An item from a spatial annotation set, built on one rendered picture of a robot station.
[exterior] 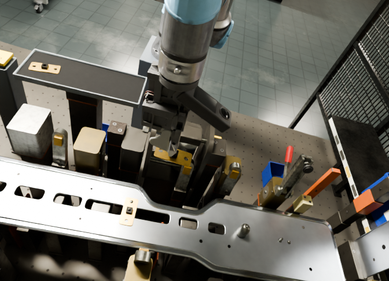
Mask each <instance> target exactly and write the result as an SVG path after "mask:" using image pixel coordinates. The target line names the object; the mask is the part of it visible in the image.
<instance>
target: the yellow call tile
mask: <svg viewBox="0 0 389 281"><path fill-rule="evenodd" d="M13 57H14V55H13V53H10V52H7V51H3V50H0V66H5V65H6V64H7V63H8V62H9V61H10V60H11V59H12V58H13Z"/></svg>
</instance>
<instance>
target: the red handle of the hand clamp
mask: <svg viewBox="0 0 389 281"><path fill-rule="evenodd" d="M293 149H294V148H293V147H292V146H289V147H287V151H286V155H285V167H284V174H283V179H282V180H284V178H285V177H286V175H287V174H288V172H289V171H290V167H291V163H292V156H293ZM282 193H283V194H286V193H287V186H286V187H285V189H284V190H283V191H282Z"/></svg>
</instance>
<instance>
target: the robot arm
mask: <svg viewBox="0 0 389 281"><path fill-rule="evenodd" d="M155 1H158V2H160V3H163V4H164V5H163V9H162V17H161V21H160V27H159V33H158V35H157V37H156V39H155V41H154V42H153V44H152V49H151V53H152V55H153V56H154V57H155V59H157V60H159V61H158V62H157V61H153V62H152V64H151V67H150V68H149V70H148V74H147V79H149V84H148V91H146V92H147V93H145V94H144V97H143V104H142V115H141V125H143V126H146V127H149V128H151V129H154V130H158V131H161V132H162V134H161V135H160V136H156V137H151V138H150V139H149V142H150V144H151V145H154V146H156V147H158V148H160V149H162V150H165V151H166V152H167V153H168V156H169V157H172V156H173V155H174V154H175V153H176V152H177V148H178V145H179V140H180V137H181V133H182V132H183V131H184V127H185V123H186V119H187V116H188V112H189V111H190V110H191V111H193V112H194V113H195V114H197V115H198V116H199V117H201V118H202V119H203V120H205V121H206V122H207V123H209V124H210V125H212V126H213V127H214V128H216V129H217V130H218V131H220V132H221V133H223V132H225V131H227V130H228V129H229V128H231V119H232V113H231V111H230V110H228V109H227V108H226V107H224V106H223V105H222V104H221V103H219V102H218V101H217V100H216V99H214V98H213V97H212V96H210V95H209V94H208V93H207V92H205V91H204V90H203V89H202V88H200V87H199V86H198V84H199V80H200V78H201V76H202V73H203V69H204V64H205V61H206V58H207V53H208V49H209V47H213V48H216V49H221V48H222V47H223V46H224V44H225V43H226V41H227V39H228V37H229V35H230V33H231V30H232V28H233V24H234V21H233V20H232V19H231V18H232V16H231V14H230V8H231V7H232V3H233V0H155ZM144 98H145V100H144ZM170 137H171V139H170Z"/></svg>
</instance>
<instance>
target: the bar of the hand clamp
mask: <svg viewBox="0 0 389 281"><path fill-rule="evenodd" d="M313 162H314V161H313V158H312V157H310V156H306V155H304V154H301V155H300V156H299V158H298V159H297V161H296V162H295V163H294V165H293V167H292V168H291V170H290V171H289V172H288V174H287V175H286V177H285V178H284V180H283V181H282V182H281V184H280V193H279V195H278V197H279V196H280V194H281V193H282V191H283V190H284V189H285V187H286V186H287V193H286V194H285V198H288V196H289V195H290V193H291V192H292V190H293V189H294V188H295V187H296V185H297V184H298V183H299V181H300V180H301V178H302V177H303V176H304V174H305V173H311V172H312V171H313V166H311V165H312V164H313Z"/></svg>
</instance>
